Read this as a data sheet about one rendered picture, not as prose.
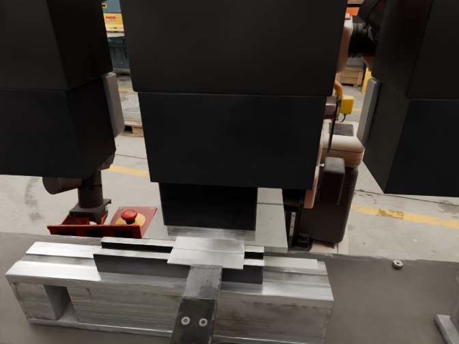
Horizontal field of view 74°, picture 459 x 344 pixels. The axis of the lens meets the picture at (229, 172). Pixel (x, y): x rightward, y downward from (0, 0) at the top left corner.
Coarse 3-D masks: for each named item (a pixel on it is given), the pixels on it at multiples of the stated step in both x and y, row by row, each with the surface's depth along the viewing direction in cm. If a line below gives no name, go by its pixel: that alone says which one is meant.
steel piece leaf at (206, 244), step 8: (176, 240) 37; (184, 240) 37; (192, 240) 37; (200, 240) 37; (208, 240) 37; (216, 240) 37; (224, 240) 37; (232, 240) 37; (240, 240) 37; (184, 248) 36; (192, 248) 36; (200, 248) 36; (208, 248) 36; (216, 248) 36; (224, 248) 36; (232, 248) 36; (240, 248) 36
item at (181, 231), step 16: (160, 192) 31; (176, 192) 31; (192, 192) 31; (208, 192) 30; (224, 192) 30; (240, 192) 30; (256, 192) 30; (176, 208) 32; (192, 208) 32; (208, 208) 31; (224, 208) 31; (240, 208) 31; (256, 208) 31; (176, 224) 33; (192, 224) 33; (208, 224) 32; (224, 224) 32; (240, 224) 32
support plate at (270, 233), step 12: (264, 192) 47; (276, 192) 47; (264, 204) 44; (156, 216) 42; (264, 216) 42; (276, 216) 42; (156, 228) 39; (264, 228) 39; (276, 228) 39; (264, 240) 37; (276, 240) 37; (276, 252) 37
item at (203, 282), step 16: (192, 272) 32; (208, 272) 32; (192, 288) 30; (208, 288) 30; (192, 304) 29; (208, 304) 29; (176, 320) 27; (192, 320) 27; (208, 320) 27; (176, 336) 26; (192, 336) 26; (208, 336) 26
